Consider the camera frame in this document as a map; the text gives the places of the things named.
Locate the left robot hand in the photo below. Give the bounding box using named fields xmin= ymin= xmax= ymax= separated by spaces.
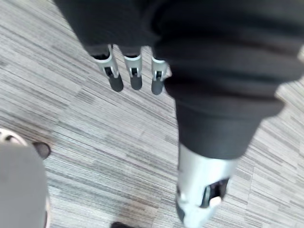
xmin=53 ymin=0 xmax=304 ymax=228

